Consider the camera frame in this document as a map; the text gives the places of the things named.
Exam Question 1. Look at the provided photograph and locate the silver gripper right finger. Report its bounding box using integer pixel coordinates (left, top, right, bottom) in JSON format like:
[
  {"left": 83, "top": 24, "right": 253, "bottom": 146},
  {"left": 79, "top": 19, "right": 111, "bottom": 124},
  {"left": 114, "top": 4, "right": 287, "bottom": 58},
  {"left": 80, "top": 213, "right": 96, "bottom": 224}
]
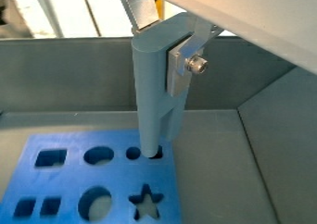
[{"left": 167, "top": 17, "right": 223, "bottom": 96}]

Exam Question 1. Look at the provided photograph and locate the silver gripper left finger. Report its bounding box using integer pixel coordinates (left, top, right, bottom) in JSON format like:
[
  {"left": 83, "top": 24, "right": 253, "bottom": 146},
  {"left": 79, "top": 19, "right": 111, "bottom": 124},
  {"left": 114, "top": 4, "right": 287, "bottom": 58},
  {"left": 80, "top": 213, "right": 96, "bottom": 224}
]
[{"left": 120, "top": 0, "right": 159, "bottom": 31}]

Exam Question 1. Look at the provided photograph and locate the yellow frame part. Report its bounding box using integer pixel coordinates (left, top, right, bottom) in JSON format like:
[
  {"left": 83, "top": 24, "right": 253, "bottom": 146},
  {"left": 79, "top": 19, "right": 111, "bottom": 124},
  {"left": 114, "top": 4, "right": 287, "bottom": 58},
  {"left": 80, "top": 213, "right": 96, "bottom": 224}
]
[{"left": 155, "top": 0, "right": 164, "bottom": 19}]

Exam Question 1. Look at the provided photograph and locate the blue foam shape board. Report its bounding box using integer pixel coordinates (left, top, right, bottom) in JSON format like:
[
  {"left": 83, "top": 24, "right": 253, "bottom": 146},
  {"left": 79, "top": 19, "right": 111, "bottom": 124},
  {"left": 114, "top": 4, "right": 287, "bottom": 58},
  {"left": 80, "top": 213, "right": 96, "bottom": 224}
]
[{"left": 0, "top": 130, "right": 180, "bottom": 224}]

